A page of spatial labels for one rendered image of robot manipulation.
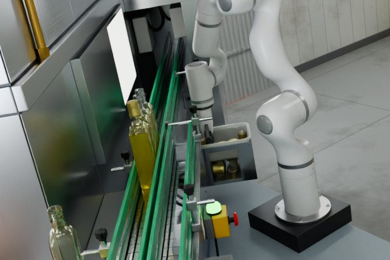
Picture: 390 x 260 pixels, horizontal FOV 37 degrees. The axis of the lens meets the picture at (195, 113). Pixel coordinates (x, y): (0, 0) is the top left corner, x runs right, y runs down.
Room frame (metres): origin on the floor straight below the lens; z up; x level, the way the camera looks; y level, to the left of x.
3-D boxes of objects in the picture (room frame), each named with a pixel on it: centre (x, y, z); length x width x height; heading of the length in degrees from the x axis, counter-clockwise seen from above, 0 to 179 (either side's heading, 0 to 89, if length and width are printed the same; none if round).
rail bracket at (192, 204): (1.36, 0.03, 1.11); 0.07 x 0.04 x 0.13; 85
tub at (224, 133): (2.07, -0.08, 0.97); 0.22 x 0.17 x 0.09; 85
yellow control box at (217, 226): (1.53, 0.00, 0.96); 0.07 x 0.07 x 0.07; 85
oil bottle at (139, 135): (1.67, 0.18, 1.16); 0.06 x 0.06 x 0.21; 85
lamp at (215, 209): (1.53, 0.00, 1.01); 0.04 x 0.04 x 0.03
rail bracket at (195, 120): (1.96, 0.03, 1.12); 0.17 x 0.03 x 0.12; 85
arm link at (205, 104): (2.06, -0.04, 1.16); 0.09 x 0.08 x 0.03; 175
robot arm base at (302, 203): (1.75, -0.30, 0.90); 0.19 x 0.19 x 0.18
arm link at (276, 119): (1.73, -0.27, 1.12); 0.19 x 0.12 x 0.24; 130
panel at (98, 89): (2.12, 0.28, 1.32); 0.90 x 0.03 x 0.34; 175
